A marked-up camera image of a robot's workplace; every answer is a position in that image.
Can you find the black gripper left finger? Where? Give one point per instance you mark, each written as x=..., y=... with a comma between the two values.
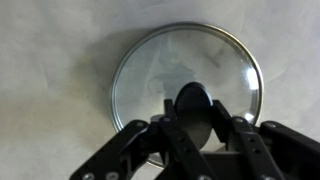
x=156, y=153

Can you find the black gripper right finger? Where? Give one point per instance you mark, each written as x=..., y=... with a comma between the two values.
x=276, y=150

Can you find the glass lid with black knob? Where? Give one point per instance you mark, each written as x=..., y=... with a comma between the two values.
x=166, y=60

